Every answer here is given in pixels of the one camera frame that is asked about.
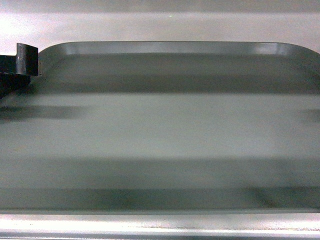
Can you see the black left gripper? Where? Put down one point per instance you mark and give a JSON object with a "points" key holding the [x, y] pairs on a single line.
{"points": [[16, 71]]}

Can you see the grey serving tray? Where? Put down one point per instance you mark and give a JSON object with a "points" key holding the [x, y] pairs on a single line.
{"points": [[164, 126]]}

